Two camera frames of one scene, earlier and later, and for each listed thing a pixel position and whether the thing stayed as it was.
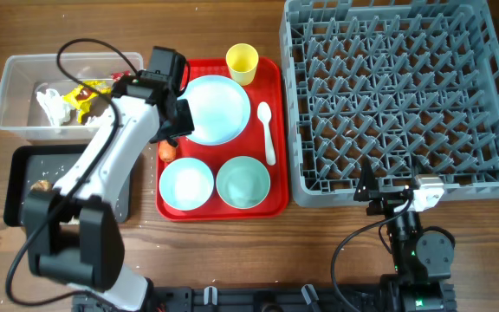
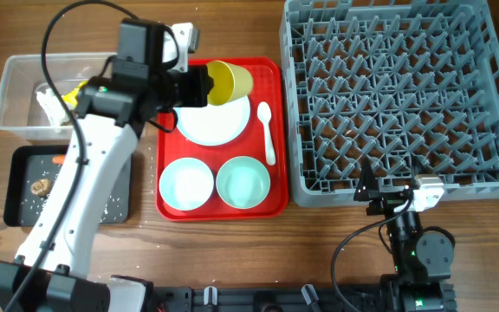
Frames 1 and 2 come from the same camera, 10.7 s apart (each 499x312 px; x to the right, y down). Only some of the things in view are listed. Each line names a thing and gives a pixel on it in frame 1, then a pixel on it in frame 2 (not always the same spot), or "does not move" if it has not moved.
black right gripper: x=367 y=191 does not move
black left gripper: x=179 y=124 → x=198 y=87
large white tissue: x=57 y=112 does not move
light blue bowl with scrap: x=243 y=182 does not move
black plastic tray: x=27 y=164 does not move
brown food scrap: x=42 y=185 does not move
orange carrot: x=167 y=152 → x=59 y=159
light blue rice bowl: x=186 y=184 does not move
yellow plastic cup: x=242 y=60 → x=230 y=82
